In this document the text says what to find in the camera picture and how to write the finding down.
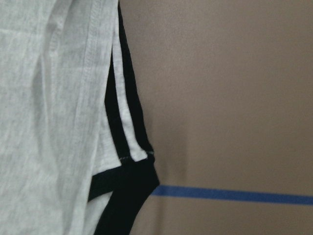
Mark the grey cartoon print t-shirt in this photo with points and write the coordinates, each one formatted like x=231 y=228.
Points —
x=74 y=154

